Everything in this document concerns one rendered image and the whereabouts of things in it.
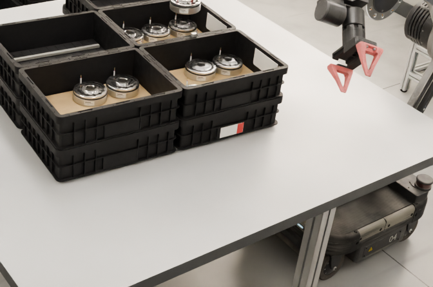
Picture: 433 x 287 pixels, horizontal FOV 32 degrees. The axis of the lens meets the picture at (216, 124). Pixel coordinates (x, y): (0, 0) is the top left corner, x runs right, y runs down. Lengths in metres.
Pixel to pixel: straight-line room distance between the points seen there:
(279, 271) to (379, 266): 0.42
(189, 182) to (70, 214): 0.37
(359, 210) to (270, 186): 0.83
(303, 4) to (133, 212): 3.51
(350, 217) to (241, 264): 0.47
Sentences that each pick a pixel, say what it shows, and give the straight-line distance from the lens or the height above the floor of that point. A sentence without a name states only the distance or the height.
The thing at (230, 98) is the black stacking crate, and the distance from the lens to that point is 2.39.
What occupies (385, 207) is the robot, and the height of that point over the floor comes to 0.24.
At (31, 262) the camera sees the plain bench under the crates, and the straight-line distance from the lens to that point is 1.99.
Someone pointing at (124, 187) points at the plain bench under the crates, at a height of 0.70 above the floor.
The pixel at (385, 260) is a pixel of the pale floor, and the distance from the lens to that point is 3.26.
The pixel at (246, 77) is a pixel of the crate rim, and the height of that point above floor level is 0.93.
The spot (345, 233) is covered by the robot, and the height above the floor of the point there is 0.24.
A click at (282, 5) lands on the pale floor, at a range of 5.37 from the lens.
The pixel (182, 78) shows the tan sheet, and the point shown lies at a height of 0.83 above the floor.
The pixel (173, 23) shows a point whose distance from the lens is 2.83.
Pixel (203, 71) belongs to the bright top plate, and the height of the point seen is 0.86.
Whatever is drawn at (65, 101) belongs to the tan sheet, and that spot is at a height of 0.83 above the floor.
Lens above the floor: 2.05
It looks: 32 degrees down
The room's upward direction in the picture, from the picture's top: 8 degrees clockwise
